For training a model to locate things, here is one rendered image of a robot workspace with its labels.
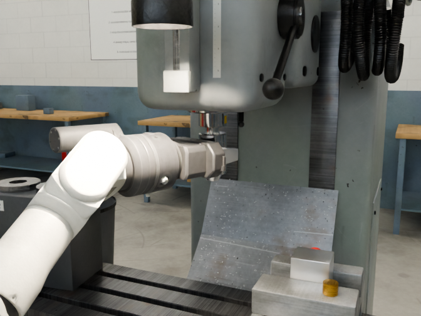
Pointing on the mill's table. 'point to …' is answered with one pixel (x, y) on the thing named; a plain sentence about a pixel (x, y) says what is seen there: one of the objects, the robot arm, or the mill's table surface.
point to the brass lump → (330, 288)
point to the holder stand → (67, 261)
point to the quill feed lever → (291, 8)
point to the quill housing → (218, 59)
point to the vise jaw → (301, 298)
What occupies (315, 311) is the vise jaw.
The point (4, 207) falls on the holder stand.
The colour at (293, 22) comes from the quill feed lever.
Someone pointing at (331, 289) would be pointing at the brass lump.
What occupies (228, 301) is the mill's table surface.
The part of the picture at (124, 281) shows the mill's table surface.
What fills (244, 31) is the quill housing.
